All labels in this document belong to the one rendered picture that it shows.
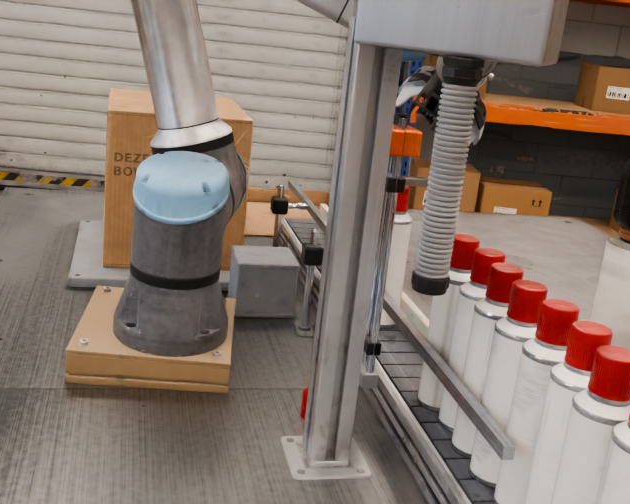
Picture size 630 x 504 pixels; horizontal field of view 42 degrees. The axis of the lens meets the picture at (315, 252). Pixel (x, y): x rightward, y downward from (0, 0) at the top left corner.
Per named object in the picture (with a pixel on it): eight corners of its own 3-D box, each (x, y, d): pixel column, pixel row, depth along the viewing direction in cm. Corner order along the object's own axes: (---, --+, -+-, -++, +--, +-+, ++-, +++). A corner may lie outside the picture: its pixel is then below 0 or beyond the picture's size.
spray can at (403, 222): (402, 329, 120) (422, 191, 114) (368, 328, 119) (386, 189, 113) (391, 315, 125) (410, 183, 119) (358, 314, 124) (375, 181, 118)
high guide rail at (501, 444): (513, 460, 73) (516, 446, 73) (501, 460, 73) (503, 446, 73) (293, 186, 173) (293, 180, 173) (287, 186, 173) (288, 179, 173)
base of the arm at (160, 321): (224, 361, 105) (231, 290, 101) (103, 350, 103) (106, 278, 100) (229, 311, 119) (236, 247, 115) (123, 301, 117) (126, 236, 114)
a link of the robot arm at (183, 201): (116, 271, 102) (122, 166, 97) (146, 236, 115) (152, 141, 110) (212, 286, 102) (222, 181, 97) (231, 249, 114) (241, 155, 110)
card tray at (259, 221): (357, 240, 182) (360, 223, 181) (240, 235, 176) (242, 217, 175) (327, 206, 210) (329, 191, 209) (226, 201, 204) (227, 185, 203)
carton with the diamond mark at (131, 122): (241, 271, 147) (254, 120, 139) (102, 267, 141) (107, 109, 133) (222, 225, 175) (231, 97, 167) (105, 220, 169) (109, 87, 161)
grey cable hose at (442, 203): (453, 297, 75) (491, 61, 69) (416, 296, 74) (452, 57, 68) (440, 284, 78) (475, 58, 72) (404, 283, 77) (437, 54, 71)
